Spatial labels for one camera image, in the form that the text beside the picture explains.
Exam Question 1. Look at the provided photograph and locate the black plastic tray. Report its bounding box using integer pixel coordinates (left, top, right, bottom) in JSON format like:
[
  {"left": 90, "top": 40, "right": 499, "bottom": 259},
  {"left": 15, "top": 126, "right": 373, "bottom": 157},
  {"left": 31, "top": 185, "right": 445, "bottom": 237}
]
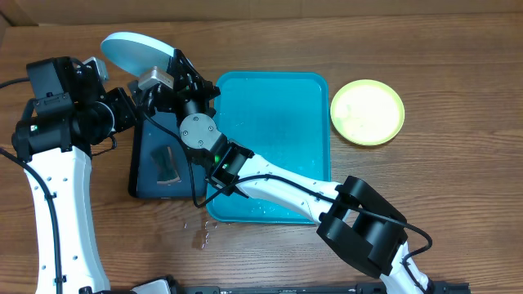
[{"left": 128, "top": 120, "right": 207, "bottom": 199}]

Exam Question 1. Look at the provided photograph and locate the teal plastic tray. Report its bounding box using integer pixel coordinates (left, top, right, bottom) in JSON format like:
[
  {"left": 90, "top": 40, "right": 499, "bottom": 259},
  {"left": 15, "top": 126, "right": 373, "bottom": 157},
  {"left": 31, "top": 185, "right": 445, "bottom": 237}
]
[{"left": 207, "top": 71, "right": 331, "bottom": 225}]

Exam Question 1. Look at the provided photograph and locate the green scrubbing sponge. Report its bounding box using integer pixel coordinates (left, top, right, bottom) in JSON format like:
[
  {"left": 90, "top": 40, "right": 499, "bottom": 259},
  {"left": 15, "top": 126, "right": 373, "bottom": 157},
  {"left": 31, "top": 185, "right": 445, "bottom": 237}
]
[{"left": 150, "top": 145, "right": 181, "bottom": 185}]

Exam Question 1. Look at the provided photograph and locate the yellow-green plate front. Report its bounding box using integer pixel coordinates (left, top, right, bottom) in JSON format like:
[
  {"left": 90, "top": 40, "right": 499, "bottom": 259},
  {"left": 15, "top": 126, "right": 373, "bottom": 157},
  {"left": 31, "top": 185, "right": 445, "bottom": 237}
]
[{"left": 330, "top": 79, "right": 405, "bottom": 146}]

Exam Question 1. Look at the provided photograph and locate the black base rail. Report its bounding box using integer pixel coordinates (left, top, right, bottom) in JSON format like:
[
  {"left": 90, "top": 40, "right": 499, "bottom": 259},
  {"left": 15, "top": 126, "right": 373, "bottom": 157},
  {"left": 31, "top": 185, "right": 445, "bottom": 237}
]
[{"left": 81, "top": 275, "right": 471, "bottom": 294}]

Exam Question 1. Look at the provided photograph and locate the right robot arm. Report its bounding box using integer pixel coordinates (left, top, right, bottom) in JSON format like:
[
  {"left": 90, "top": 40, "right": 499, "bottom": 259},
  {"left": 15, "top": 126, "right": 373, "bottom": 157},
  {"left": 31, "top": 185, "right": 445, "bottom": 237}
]
[{"left": 132, "top": 48, "right": 436, "bottom": 293}]

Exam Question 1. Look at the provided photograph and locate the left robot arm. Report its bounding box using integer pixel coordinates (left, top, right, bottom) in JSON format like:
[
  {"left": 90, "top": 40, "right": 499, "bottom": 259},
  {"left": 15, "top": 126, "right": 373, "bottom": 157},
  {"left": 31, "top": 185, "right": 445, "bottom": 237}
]
[{"left": 11, "top": 56, "right": 136, "bottom": 293}]

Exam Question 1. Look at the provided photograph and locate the light blue plate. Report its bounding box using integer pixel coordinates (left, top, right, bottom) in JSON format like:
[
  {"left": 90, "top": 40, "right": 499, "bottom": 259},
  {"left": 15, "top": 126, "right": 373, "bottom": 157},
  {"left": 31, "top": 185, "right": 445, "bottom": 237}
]
[{"left": 101, "top": 32, "right": 175, "bottom": 77}]

